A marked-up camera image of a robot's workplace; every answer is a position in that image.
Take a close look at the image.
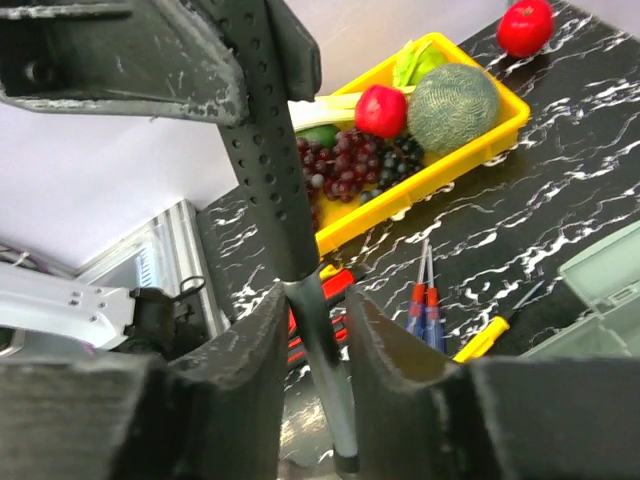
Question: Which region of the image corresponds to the red utility knife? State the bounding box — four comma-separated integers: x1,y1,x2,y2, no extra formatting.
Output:
287,267,366,346

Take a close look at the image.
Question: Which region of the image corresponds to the dark red grape bunch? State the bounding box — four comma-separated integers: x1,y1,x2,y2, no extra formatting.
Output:
296,128,385,231

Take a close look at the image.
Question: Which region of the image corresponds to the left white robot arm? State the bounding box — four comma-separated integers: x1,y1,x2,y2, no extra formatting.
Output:
1,254,206,359

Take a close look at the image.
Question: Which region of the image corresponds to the blue screwdriver with red band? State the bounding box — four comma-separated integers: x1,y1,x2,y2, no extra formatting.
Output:
405,238,429,339

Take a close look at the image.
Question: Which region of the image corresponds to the clear grey plastic toolbox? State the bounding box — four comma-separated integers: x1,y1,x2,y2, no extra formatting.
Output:
524,222,639,358

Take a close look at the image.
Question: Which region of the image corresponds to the black claw hammer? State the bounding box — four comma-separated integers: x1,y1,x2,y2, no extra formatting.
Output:
1,1,358,469

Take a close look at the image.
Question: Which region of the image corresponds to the yellow handled screwdriver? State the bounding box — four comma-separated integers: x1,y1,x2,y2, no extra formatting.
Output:
453,280,545,363

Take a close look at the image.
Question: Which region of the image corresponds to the red radish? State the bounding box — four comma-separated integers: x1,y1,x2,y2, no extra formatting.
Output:
354,85,408,138

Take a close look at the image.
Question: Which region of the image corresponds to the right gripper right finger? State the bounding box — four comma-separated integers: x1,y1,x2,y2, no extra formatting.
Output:
346,287,639,479

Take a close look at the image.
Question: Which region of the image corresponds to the yellow plastic tray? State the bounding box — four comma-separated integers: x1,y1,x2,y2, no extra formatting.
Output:
315,32,531,256

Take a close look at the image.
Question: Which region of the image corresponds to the green lettuce leaf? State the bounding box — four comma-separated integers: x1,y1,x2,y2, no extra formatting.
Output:
392,40,448,89

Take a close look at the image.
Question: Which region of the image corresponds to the dark blue grape bunch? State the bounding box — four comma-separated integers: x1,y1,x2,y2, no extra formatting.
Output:
360,134,425,205

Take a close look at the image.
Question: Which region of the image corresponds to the green lime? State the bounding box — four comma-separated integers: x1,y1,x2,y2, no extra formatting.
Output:
296,124,340,149

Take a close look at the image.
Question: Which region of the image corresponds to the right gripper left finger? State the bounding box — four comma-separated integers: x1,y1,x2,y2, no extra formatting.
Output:
1,286,289,479

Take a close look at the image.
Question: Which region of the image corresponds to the white green leek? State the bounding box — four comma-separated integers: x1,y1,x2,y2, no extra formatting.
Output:
288,92,362,131

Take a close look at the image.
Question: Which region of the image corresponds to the red tomato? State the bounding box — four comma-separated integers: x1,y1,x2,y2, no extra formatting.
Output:
496,0,554,58

